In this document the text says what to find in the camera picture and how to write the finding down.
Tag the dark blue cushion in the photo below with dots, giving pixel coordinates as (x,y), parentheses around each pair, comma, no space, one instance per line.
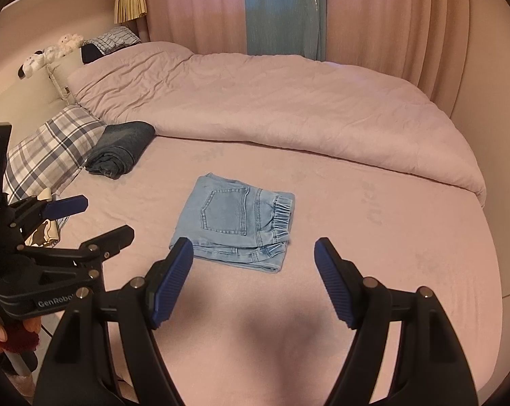
(90,53)

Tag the light blue denim pants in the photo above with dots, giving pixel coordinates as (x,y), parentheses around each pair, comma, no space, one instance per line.
(221,215)

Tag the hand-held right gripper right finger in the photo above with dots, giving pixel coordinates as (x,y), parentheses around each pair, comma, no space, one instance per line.
(335,287)

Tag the pink bed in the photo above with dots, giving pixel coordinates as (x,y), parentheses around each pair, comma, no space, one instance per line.
(365,262)

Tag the cream brown printed cloth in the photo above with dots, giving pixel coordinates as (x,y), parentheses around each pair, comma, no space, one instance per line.
(47,230)

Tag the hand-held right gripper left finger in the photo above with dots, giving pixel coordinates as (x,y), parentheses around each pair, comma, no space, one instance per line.
(172,283)

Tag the pink curtain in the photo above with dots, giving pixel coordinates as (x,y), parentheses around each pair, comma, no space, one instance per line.
(195,8)
(390,25)

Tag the white black plush dog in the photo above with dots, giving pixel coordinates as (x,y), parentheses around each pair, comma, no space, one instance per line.
(32,62)

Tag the pink duvet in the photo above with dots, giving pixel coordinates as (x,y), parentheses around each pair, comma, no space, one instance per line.
(280,105)

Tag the blue curtain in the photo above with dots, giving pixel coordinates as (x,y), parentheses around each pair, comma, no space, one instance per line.
(280,8)

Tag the cream headboard cushion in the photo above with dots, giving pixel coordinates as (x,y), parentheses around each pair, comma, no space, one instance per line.
(18,93)

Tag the dark red cloth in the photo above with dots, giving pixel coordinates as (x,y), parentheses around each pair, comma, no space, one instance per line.
(23,343)

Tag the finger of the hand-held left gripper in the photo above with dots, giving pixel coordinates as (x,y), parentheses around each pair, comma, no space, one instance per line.
(68,205)
(111,239)

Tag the white plush toy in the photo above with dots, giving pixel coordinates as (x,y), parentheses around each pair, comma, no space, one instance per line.
(52,53)
(71,41)

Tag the dark blue folded jeans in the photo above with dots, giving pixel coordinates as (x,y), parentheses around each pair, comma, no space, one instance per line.
(119,148)

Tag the large plaid pillow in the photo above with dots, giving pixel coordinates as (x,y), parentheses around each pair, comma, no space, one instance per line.
(56,148)

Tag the small plaid pillow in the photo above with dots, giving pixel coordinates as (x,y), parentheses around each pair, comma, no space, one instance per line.
(115,38)

